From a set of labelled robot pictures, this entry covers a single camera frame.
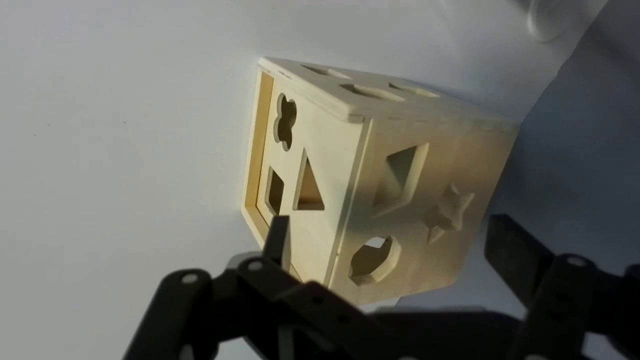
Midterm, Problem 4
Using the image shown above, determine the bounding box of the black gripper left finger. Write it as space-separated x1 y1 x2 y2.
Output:
122 213 351 360

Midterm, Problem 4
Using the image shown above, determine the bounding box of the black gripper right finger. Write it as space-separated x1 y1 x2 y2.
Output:
484 211 640 360

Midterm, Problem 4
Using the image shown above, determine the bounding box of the wooden shape sorter cube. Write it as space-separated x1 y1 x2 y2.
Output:
237 56 520 308

